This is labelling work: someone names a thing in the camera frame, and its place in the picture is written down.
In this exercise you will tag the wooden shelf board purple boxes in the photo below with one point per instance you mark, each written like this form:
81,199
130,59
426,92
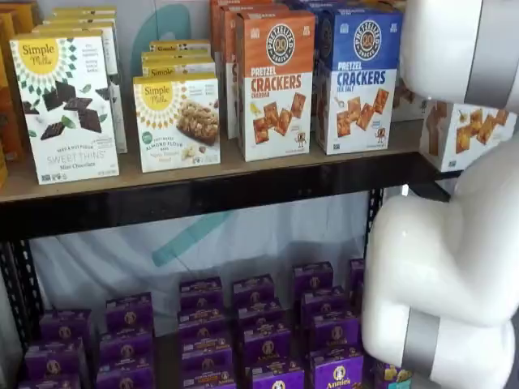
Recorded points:
167,364

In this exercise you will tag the Simple Mills almond bars box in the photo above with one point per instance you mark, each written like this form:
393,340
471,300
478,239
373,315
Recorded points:
178,65
178,46
174,150

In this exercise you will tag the blue sea salt crackers box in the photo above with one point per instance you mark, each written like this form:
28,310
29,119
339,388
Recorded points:
308,5
357,121

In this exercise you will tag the white backdrop sheet teal print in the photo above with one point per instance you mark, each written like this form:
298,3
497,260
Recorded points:
121,259

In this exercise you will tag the orange cheddar crackers box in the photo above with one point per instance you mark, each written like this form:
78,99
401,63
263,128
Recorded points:
275,121
229,48
215,24

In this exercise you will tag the purple Annie's box teal band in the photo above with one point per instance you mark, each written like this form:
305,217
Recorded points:
357,271
391,377

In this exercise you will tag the wooden shelf board crackers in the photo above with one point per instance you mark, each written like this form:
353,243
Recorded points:
227,170

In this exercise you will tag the Simple Mills Sweet Thins box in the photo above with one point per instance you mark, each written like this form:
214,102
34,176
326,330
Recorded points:
121,133
85,10
65,162
81,19

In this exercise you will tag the yellow snack box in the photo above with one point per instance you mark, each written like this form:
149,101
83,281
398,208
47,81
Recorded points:
3,170

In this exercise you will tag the tall orange snack box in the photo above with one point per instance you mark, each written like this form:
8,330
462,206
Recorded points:
10,101
22,16

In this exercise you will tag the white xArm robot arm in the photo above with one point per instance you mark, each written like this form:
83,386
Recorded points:
446,251

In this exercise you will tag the yellow white honey mustard crackers box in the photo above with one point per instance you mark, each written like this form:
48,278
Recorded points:
446,138

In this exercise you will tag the black metal shelf rack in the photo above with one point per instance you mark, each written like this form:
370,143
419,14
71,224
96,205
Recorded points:
202,206

